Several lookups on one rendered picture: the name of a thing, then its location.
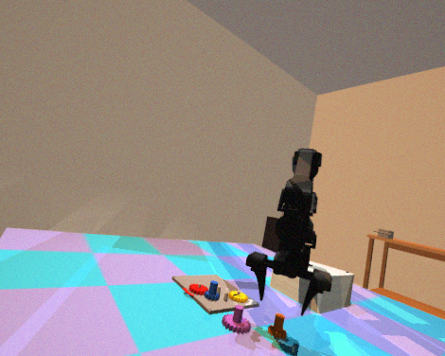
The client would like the red gear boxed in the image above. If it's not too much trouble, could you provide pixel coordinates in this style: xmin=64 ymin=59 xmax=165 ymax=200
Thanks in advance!
xmin=189 ymin=284 xmax=208 ymax=295

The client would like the pink gear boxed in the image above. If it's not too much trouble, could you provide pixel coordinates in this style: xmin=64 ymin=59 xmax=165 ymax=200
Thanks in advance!
xmin=222 ymin=305 xmax=251 ymax=334

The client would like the dark blue gear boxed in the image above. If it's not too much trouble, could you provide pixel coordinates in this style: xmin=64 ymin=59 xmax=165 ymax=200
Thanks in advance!
xmin=204 ymin=280 xmax=220 ymax=300

